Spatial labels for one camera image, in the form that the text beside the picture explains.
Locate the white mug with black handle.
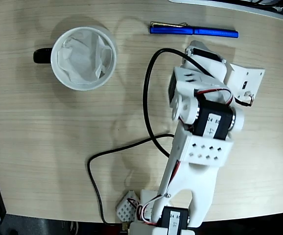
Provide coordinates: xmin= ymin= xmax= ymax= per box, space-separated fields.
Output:
xmin=33 ymin=26 xmax=118 ymax=92

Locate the red white black servo wire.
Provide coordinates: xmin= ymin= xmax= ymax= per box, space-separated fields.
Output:
xmin=127 ymin=159 xmax=182 ymax=225
xmin=194 ymin=87 xmax=235 ymax=106

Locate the silver flat stand plate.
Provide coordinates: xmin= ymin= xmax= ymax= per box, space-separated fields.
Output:
xmin=168 ymin=0 xmax=283 ymax=21

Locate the black camera cable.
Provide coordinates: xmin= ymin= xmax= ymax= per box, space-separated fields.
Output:
xmin=87 ymin=48 xmax=255 ymax=226

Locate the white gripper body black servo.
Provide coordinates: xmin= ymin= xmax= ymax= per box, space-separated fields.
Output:
xmin=182 ymin=40 xmax=230 ymax=81

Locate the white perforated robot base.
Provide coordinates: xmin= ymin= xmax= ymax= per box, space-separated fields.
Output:
xmin=116 ymin=190 xmax=162 ymax=222

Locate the blue pen with metal clip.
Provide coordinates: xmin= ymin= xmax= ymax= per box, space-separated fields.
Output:
xmin=149 ymin=21 xmax=239 ymax=39

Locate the crumpled white tissue paper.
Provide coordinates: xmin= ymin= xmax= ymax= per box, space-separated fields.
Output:
xmin=57 ymin=33 xmax=114 ymax=86

